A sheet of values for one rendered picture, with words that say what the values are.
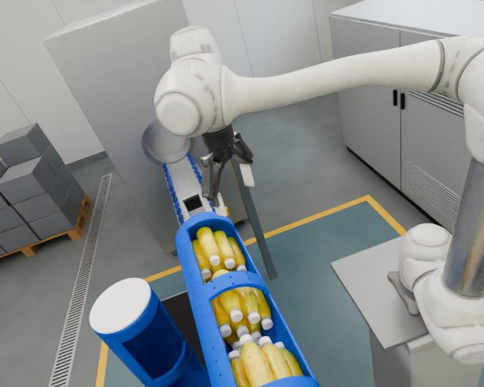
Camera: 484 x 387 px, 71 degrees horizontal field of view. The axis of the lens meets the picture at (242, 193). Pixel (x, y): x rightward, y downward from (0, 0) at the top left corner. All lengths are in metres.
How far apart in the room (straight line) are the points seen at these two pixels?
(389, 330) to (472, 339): 0.31
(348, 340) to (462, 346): 1.43
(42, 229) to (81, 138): 2.06
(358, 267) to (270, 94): 0.95
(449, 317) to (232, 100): 0.74
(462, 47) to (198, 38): 0.49
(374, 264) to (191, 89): 1.06
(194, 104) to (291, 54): 5.37
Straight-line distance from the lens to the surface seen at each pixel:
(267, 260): 2.61
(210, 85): 0.57
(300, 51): 5.92
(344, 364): 2.34
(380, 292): 1.33
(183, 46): 0.71
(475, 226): 0.83
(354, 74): 0.72
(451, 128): 2.44
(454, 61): 0.79
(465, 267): 0.92
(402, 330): 1.26
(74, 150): 6.08
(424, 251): 1.12
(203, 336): 1.16
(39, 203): 4.19
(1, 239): 4.57
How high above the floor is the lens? 2.09
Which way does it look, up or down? 34 degrees down
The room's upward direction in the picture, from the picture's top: 19 degrees counter-clockwise
